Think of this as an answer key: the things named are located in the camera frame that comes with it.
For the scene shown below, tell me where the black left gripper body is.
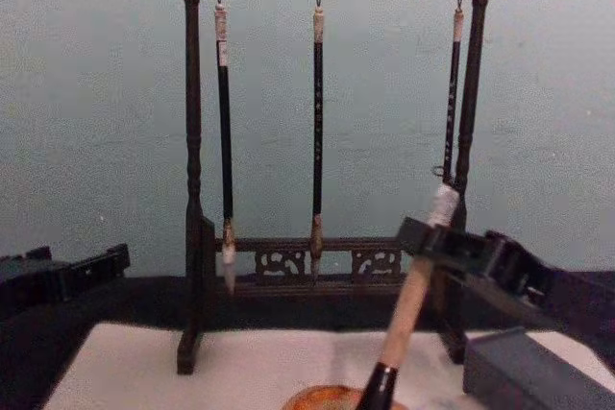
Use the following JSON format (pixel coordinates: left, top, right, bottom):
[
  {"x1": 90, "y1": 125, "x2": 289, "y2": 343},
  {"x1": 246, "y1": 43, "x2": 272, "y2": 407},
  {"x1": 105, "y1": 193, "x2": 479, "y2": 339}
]
[{"x1": 0, "y1": 253, "x2": 64, "y2": 319}]

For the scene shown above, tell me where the black brush with white tip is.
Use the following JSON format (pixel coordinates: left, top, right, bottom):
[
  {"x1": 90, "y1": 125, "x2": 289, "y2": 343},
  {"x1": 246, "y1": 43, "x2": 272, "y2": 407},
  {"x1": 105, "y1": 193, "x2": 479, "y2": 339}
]
[{"x1": 212, "y1": 0, "x2": 238, "y2": 297}]

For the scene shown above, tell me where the dark wooden brush rack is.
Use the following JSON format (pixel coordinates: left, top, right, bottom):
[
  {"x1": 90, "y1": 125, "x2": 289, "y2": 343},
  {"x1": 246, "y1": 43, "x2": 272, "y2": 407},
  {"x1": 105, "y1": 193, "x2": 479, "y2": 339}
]
[{"x1": 129, "y1": 0, "x2": 544, "y2": 376}]

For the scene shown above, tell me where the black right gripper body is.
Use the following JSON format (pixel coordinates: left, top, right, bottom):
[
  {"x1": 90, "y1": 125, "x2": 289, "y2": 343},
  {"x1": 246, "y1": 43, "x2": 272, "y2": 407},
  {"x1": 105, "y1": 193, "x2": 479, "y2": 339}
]
[{"x1": 483, "y1": 230, "x2": 615, "y2": 351}]

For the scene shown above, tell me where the orange-brown round dish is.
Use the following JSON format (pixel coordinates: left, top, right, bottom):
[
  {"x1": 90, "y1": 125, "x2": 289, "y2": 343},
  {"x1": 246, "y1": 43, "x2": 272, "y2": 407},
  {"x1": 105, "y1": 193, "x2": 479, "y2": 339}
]
[{"x1": 282, "y1": 382, "x2": 386, "y2": 410}]

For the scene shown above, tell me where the white felt mat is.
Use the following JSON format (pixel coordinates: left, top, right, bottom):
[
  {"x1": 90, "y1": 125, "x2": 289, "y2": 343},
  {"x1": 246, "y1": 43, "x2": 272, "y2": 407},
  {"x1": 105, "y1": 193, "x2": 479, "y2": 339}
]
[{"x1": 42, "y1": 322, "x2": 615, "y2": 410}]

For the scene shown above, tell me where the large bamboo-handled brush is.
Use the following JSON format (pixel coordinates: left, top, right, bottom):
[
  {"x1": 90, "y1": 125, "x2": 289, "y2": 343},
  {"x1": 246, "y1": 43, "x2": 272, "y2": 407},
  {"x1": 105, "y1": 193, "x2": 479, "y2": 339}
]
[{"x1": 357, "y1": 164, "x2": 462, "y2": 410}]

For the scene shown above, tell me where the black table cloth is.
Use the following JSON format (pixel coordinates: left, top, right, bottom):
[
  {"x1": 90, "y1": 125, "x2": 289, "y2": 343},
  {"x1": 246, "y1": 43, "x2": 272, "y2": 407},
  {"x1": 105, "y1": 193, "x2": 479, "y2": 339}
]
[{"x1": 0, "y1": 273, "x2": 615, "y2": 410}]

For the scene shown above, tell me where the black brush with brown tip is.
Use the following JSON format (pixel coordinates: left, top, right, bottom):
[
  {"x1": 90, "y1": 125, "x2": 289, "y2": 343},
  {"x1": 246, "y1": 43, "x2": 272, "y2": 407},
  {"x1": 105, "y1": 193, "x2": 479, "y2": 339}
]
[{"x1": 309, "y1": 0, "x2": 329, "y2": 287}]

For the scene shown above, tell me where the dark grey rectangular box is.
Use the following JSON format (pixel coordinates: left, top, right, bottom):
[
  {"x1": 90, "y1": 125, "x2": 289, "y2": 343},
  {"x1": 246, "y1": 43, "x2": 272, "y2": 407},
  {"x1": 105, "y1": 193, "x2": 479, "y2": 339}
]
[{"x1": 462, "y1": 326, "x2": 615, "y2": 410}]

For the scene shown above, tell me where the thin black hanging brush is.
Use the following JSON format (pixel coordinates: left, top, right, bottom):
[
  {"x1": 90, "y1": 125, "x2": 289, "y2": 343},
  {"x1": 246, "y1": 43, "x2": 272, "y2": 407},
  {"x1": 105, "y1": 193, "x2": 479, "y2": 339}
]
[{"x1": 440, "y1": 0, "x2": 467, "y2": 186}]

